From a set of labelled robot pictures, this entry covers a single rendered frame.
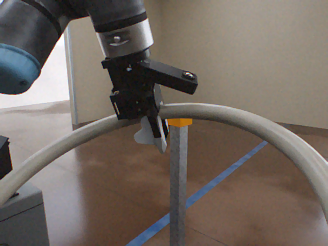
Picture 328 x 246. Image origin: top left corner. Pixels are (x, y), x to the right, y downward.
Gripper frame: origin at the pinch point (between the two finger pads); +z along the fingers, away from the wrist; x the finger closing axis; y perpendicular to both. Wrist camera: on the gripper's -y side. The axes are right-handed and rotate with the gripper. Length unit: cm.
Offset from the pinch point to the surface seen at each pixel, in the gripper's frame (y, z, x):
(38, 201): 67, 39, -23
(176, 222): 24, 113, -64
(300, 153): -20.4, -8.3, 18.3
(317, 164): -21.4, -8.5, 20.7
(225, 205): -10, 175, -126
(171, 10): 63, 63, -727
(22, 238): 73, 48, -12
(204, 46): -11, 158, -639
